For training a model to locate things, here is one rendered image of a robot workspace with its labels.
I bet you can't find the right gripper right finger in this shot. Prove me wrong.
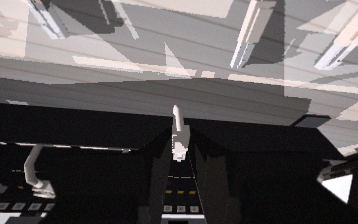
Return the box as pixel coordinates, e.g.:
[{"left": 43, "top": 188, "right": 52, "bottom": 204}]
[{"left": 188, "top": 127, "right": 323, "bottom": 224}]

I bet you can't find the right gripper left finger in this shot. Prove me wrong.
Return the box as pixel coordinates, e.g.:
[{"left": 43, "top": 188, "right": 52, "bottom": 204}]
[{"left": 45, "top": 127, "right": 172, "bottom": 224}]

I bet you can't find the black patch panel rack frame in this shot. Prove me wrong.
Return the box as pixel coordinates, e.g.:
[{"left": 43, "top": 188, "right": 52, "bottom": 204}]
[{"left": 0, "top": 115, "right": 332, "bottom": 224}]

